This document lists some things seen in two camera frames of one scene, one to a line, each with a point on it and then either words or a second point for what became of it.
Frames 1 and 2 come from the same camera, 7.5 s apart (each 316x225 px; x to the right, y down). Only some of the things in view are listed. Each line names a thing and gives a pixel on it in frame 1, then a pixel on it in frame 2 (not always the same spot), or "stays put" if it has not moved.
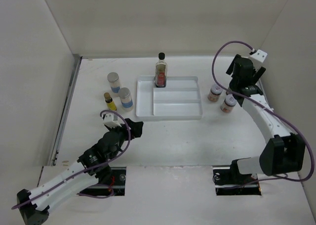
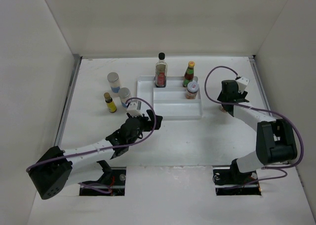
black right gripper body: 257,74 → 243,95
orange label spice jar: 216,90 → 192,89
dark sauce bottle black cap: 161,71 stays put
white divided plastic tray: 179,100 stays put
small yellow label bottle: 111,105 stays put
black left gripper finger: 136,128 → 150,123
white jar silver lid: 114,81 stays put
